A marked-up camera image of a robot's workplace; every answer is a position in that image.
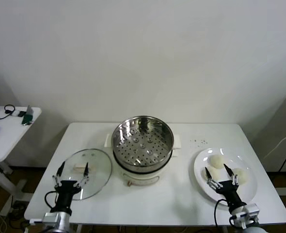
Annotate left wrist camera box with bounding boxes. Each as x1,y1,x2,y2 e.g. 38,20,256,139
29,212,61,225

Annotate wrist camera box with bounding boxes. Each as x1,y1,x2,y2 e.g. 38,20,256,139
242,203,260,216
29,212,61,225

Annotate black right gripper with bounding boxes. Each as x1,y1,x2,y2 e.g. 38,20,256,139
205,164,247,212

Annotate white side table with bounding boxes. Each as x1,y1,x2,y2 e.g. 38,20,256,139
0,106,42,216

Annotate round glass pot lid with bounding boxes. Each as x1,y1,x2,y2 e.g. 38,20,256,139
56,148,112,201

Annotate white electric cooking pot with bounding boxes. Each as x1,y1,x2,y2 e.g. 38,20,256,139
112,145,180,188

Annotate white steamed baozi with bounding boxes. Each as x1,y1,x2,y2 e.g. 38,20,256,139
209,155,225,169
231,167,250,186
201,167,222,183

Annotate white round plate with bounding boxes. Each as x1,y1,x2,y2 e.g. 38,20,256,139
193,147,258,207

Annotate floor power strip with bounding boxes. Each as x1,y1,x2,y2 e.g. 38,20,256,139
11,200,29,220

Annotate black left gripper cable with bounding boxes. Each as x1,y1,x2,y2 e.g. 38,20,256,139
45,190,59,213

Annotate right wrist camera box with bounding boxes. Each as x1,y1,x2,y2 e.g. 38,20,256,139
242,203,260,216

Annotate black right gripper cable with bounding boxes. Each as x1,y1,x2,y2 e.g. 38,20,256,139
214,198,227,228

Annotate scattered dark crumbs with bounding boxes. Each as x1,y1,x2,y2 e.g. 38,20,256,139
190,138,208,148

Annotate black looped cable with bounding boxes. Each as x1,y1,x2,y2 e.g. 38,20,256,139
0,104,16,121

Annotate white wall cable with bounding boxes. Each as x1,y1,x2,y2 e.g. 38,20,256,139
263,126,286,161

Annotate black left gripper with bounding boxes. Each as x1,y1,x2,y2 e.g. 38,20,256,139
50,160,90,213

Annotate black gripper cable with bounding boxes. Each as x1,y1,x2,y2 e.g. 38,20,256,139
45,190,59,213
214,198,227,228

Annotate perforated steel steamer basket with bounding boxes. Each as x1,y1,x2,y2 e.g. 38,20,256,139
105,116,183,173

